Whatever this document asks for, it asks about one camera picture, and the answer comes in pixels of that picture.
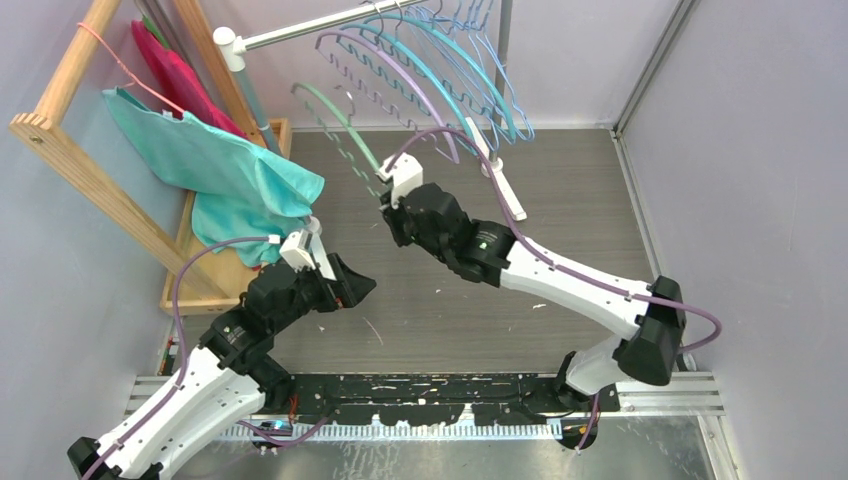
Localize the purple wavy plastic hanger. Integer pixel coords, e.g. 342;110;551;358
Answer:
315;23;447;132

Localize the teal cloth garment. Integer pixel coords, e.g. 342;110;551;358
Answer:
102;88;325;267

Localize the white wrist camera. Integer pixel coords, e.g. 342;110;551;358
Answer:
377;153;423;209
267;226;337;280

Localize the green plastic hanger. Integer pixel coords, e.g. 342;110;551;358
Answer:
291;82;385;198

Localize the teal wavy plastic hanger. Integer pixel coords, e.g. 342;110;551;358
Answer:
353;1;535;150

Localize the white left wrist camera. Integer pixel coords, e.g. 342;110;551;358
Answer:
267;226;337;280

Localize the light blue wire hanger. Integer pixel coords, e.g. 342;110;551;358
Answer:
453;1;534;152
416;1;524;151
470;1;535;150

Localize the metal hanger rail stand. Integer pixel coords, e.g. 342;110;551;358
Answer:
212;1;527;221

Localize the wooden clothes rack frame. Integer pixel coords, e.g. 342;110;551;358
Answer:
9;0;256;316

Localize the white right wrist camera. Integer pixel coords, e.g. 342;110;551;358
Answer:
377;153;423;209

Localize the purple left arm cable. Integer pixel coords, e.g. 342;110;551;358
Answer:
79;236;280;480

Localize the pink elastic cord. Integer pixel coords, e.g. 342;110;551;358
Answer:
76;21;184;119

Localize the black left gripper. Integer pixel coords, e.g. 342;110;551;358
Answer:
271;253;375;333

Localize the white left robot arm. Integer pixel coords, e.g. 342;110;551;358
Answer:
67;253;376;479

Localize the magenta cloth garment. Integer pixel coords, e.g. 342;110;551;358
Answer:
131;21;267;157

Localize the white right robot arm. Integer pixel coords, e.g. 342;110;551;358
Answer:
380;183;686;411

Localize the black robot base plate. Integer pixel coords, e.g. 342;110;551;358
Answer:
252;373;621;448

